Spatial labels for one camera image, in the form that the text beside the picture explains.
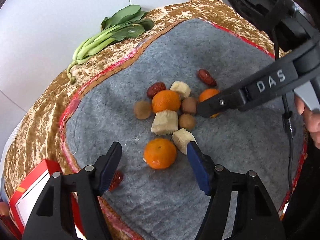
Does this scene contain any green bok choy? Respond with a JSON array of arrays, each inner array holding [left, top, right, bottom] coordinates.
[[66, 4, 155, 85]]

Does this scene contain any pale sugarcane chunk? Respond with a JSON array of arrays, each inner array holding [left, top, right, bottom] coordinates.
[[151, 110, 178, 135], [170, 81, 191, 100], [171, 128, 196, 155]]

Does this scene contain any person right hand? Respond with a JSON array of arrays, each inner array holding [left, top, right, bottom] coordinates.
[[295, 95, 320, 148]]

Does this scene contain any orange mandarin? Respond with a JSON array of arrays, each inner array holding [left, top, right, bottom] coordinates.
[[198, 88, 220, 104], [151, 90, 181, 113], [143, 138, 177, 170]]

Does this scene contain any red jujube date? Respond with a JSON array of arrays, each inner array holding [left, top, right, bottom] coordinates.
[[108, 170, 124, 191], [197, 69, 217, 87], [146, 82, 167, 99]]

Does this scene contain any gold patterned tablecloth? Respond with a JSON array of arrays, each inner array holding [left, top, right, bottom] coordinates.
[[2, 0, 308, 240]]

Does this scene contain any red white tray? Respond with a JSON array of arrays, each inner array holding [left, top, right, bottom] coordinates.
[[9, 159, 86, 239]]

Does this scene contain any brown kiwi fruit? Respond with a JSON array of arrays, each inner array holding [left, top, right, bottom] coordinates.
[[133, 101, 152, 120], [181, 97, 197, 115], [178, 113, 196, 131]]

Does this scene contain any black cable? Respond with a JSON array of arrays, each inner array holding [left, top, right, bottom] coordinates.
[[272, 29, 297, 190]]

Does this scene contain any grey felt mat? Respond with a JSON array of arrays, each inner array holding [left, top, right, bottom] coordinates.
[[66, 19, 289, 239]]

